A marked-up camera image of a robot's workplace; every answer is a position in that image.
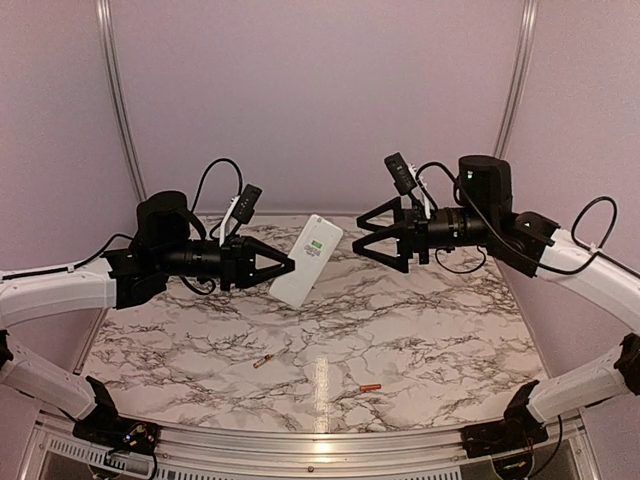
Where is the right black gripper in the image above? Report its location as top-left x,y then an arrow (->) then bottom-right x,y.
353,196 -> 495,273

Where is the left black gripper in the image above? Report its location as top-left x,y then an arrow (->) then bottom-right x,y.
155,233 -> 295,290

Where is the white remote control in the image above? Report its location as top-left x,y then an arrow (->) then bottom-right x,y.
269,214 -> 343,308

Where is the gold AAA battery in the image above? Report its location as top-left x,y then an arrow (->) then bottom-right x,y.
253,354 -> 274,369

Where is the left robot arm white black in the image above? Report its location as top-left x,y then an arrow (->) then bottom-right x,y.
1,191 -> 295,445

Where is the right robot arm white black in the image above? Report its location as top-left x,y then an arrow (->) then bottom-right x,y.
352,153 -> 639,448

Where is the orange AAA battery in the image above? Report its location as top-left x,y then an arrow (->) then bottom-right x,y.
359,384 -> 381,392

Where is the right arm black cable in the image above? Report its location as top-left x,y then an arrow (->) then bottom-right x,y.
414,160 -> 640,281

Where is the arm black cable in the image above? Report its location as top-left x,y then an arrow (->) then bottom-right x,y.
64,158 -> 241,296
414,160 -> 640,281

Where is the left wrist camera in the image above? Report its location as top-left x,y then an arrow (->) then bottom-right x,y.
231,184 -> 262,224

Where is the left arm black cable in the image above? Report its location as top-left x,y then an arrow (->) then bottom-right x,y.
64,158 -> 241,296

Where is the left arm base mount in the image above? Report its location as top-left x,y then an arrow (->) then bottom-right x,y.
73,376 -> 160,456

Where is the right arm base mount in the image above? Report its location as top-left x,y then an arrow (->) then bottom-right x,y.
461,380 -> 549,458

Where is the right aluminium frame post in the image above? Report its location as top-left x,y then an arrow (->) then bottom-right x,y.
493,0 -> 540,158

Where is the aluminium frame post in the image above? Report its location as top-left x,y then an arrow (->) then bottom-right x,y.
493,0 -> 540,158
95,0 -> 148,202

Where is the front aluminium frame rail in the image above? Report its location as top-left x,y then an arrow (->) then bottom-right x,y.
18,408 -> 601,479

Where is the left aluminium frame post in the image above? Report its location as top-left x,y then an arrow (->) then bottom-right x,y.
95,0 -> 148,202

